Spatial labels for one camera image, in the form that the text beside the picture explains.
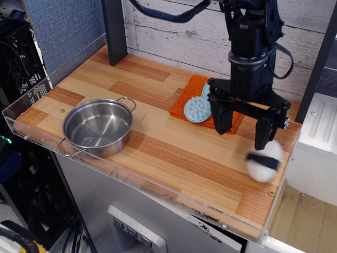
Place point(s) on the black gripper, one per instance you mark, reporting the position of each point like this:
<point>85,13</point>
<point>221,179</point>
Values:
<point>249,91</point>

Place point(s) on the white plush sushi toy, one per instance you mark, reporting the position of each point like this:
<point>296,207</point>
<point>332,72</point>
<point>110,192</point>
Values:
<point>262,165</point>

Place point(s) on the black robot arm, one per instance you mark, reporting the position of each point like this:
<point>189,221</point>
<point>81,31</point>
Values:
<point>254,28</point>

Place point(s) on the light blue scalp brush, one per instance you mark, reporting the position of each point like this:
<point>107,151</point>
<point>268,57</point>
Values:
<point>198,109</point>

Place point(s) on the orange folded cloth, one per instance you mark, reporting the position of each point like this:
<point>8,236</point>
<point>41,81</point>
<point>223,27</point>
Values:
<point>194,89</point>

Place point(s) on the white grooved side box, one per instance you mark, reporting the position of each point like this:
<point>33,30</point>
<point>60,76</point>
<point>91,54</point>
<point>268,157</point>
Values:
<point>312,168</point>

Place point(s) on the stainless steel pot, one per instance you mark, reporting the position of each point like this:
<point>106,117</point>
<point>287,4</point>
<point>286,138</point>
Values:
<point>100,127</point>

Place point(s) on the clear acrylic table guard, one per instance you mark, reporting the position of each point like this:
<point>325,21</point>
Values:
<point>187,165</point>

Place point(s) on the blue fabric partition panel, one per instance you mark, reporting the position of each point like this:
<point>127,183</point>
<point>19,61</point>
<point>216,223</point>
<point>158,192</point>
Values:
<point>67,32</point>

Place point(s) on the black perforated crate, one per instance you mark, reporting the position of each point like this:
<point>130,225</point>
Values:
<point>22,70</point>

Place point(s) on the dark grey right post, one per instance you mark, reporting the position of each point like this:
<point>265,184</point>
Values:
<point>318,68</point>

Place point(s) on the dark grey post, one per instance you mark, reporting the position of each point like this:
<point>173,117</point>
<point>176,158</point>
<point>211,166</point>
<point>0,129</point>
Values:
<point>115,30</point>
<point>318,68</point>

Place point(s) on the dark grey left post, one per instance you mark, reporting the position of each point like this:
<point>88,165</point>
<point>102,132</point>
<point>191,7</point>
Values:
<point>115,30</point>

